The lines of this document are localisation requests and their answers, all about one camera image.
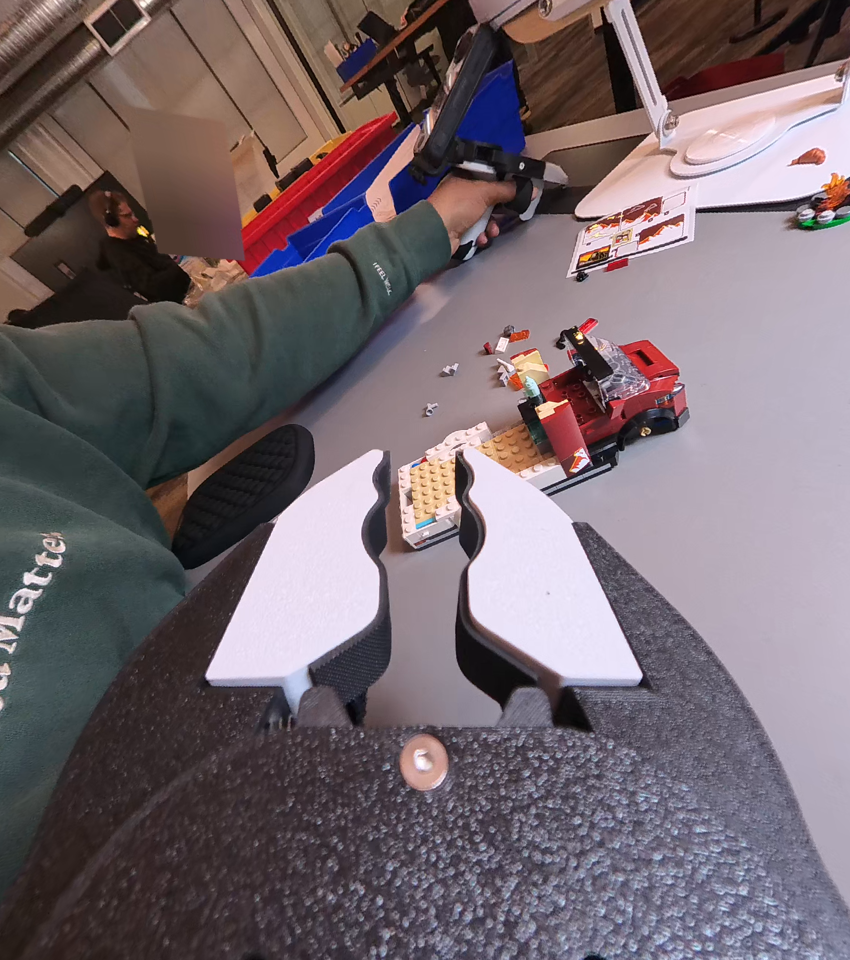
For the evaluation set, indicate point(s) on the wooden work table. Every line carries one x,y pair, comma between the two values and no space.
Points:
387,49

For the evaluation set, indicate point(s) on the blue storage bin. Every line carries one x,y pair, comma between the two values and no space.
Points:
500,97
297,251

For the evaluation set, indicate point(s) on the spiral bound booklet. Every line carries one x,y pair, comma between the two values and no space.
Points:
387,195

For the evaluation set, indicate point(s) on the black padded rest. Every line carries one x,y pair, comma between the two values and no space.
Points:
245,487

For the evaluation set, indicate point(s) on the red storage bin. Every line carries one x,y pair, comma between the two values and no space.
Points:
320,172

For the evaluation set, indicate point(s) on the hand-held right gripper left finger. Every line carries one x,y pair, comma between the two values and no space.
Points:
305,592

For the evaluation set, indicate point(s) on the person's left forearm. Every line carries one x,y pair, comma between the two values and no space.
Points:
282,315

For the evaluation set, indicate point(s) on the silver ventilation duct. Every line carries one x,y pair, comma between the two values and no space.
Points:
5,60

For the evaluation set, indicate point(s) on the grey desk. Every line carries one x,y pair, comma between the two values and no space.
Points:
732,525

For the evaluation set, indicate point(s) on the sticker sheet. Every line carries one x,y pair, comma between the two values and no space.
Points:
664,206

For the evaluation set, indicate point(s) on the campfire brick build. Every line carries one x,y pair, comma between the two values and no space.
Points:
833,202

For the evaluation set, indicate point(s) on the toy brick camper van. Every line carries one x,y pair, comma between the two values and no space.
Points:
597,405

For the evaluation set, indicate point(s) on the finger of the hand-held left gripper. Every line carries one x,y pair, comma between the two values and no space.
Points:
554,178

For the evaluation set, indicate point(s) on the transparent teal brick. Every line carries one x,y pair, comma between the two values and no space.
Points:
536,435

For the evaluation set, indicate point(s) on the mint green cylinder brick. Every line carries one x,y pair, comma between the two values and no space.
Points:
531,390

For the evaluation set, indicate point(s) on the red bag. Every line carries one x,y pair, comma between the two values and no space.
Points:
732,75

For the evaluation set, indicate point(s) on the person's left hand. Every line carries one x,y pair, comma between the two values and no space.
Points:
470,199

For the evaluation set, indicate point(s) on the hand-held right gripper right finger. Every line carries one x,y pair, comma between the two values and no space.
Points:
545,592

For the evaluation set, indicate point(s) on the white book stand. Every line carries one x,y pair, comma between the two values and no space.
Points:
769,157

